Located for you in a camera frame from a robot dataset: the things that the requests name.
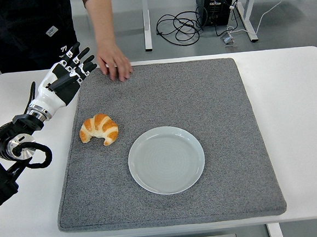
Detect person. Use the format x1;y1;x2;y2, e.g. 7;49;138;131
0;0;83;74

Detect white table leg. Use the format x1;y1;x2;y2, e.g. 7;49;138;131
266;222;284;237

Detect grey fabric mat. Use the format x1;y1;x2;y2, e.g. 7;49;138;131
45;53;288;233

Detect white straight desk leg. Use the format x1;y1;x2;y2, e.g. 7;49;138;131
140;0;153;53

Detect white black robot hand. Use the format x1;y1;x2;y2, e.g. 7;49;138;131
25;41;101;116

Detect black computer tower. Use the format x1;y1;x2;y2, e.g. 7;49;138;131
195;0;239;28

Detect black coiled floor cable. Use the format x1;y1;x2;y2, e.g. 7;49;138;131
154;9;205;48

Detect white desk leg with foot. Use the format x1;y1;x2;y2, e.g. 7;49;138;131
235;0;260;44

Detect pale grey round plate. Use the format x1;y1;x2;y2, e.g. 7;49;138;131
125;123;208;198

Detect golden croissant bread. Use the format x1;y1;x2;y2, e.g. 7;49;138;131
78;112;120;148

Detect small grey floor box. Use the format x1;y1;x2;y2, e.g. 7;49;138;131
220;34;238;48

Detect white floor cable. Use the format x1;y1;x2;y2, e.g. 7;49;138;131
224;0;286;37

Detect person's left hand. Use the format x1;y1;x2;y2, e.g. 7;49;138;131
95;42;134;84

